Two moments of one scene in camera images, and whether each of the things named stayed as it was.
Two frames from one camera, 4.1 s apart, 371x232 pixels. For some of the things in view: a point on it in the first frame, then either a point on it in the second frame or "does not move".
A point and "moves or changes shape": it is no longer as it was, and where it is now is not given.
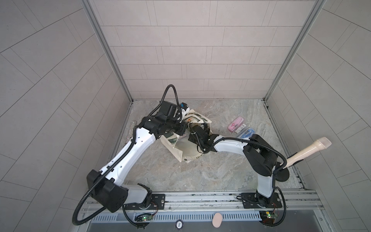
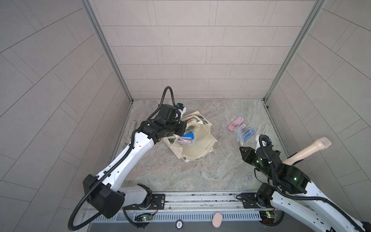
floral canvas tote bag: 181,147 moves or changes shape
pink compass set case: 233,126 does not move
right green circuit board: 268,217 does not move
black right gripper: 191,137 → 247,152
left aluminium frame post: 93,19 does not move
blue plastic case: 248,133 does not move
